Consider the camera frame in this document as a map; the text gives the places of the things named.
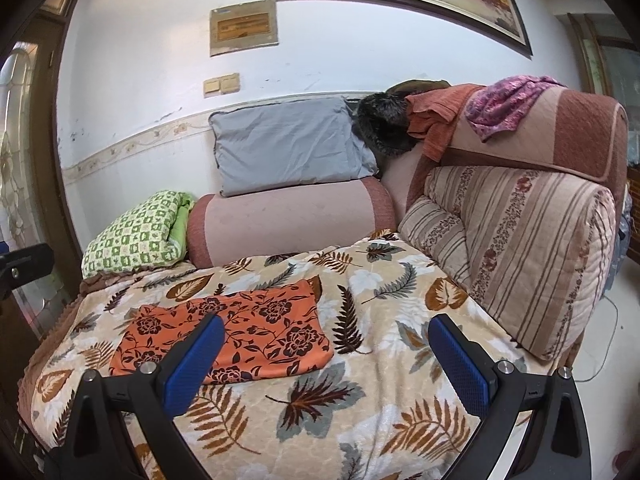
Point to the beige wall switch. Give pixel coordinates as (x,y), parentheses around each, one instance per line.
(230,83)
(212,88)

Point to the small striped cushion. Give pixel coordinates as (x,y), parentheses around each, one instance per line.
(435,235)

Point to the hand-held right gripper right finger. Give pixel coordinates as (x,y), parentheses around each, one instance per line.
(459,366)

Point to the green checked quilt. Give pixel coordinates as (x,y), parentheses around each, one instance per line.
(135,235)

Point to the patterned glass door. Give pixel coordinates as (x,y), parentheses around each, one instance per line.
(20,160)

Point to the purple floral cloth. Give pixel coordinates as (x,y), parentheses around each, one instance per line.
(505,102)

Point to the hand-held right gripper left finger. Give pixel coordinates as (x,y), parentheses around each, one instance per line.
(196,366)

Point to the large striped cushion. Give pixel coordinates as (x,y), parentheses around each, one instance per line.
(525,250)

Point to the leaf print blanket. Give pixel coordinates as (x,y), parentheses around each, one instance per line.
(380,400)

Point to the orange towel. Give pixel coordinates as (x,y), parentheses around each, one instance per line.
(435,120)

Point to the pink sofa bolster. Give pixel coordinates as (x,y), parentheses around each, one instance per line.
(290,220)

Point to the olive cloth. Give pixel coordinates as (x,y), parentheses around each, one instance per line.
(417,87)

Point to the grey pillow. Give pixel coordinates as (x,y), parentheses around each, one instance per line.
(290,145)

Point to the orange floral shirt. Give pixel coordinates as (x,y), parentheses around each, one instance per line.
(260,330)

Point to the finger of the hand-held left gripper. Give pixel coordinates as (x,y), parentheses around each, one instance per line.
(30,265)

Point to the beige wall panel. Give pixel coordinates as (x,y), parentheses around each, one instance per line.
(245,27)

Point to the wooden framed glass cabinet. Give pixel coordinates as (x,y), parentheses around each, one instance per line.
(615,65)

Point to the pink brown sofa backrest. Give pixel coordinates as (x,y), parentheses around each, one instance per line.
(585,130)

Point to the black furry garment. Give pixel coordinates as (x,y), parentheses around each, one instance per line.
(385,125)

